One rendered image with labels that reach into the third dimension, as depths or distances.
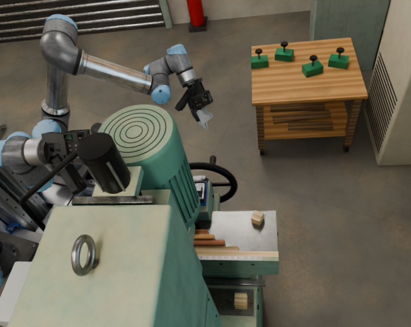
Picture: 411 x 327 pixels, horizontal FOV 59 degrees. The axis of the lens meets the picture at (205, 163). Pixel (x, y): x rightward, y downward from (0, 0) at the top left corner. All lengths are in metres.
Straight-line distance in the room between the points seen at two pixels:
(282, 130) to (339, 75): 0.50
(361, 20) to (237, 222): 2.09
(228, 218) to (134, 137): 0.63
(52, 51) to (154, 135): 0.72
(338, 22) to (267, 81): 0.88
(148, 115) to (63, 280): 0.37
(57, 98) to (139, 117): 0.89
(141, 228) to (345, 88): 1.85
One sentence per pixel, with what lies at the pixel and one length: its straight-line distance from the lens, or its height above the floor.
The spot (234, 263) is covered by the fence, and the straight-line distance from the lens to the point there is 1.18.
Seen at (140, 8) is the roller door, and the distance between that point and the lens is 4.03.
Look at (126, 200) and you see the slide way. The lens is 0.64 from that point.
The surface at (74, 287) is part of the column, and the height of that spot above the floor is 1.52.
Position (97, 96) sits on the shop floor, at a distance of 3.46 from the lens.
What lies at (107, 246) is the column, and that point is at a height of 1.52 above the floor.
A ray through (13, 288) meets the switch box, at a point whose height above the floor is 1.48.
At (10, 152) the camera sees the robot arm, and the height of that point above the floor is 1.37.
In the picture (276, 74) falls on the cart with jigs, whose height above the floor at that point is 0.53.
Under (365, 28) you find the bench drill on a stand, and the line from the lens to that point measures 3.06.
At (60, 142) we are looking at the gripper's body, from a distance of 1.01.
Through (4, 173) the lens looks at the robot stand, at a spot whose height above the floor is 1.02.
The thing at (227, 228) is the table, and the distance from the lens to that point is 1.27.
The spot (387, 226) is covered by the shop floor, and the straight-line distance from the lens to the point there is 2.38.
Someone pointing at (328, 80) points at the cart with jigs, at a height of 0.53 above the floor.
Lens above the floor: 2.02
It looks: 51 degrees down
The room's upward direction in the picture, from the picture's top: 14 degrees counter-clockwise
